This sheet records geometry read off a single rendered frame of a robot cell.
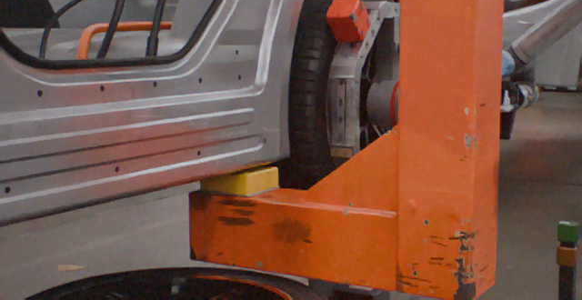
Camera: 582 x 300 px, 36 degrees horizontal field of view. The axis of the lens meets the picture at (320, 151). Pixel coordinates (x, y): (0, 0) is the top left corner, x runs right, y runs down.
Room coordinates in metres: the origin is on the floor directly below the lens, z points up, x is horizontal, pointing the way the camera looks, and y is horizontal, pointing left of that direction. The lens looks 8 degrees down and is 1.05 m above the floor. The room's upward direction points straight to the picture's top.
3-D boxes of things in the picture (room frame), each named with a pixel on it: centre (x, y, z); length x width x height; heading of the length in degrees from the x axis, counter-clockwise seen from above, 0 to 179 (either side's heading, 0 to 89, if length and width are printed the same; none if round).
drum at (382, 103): (2.38, -0.25, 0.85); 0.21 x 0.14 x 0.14; 61
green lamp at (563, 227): (1.79, -0.51, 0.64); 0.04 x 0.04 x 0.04; 61
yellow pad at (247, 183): (2.03, 0.19, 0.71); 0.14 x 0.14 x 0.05; 61
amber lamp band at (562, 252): (1.79, -0.51, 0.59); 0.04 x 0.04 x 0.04; 61
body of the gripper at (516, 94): (2.57, -0.54, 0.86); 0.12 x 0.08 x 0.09; 152
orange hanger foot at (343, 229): (1.95, 0.04, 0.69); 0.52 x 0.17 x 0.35; 61
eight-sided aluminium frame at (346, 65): (2.41, -0.18, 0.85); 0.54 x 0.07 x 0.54; 151
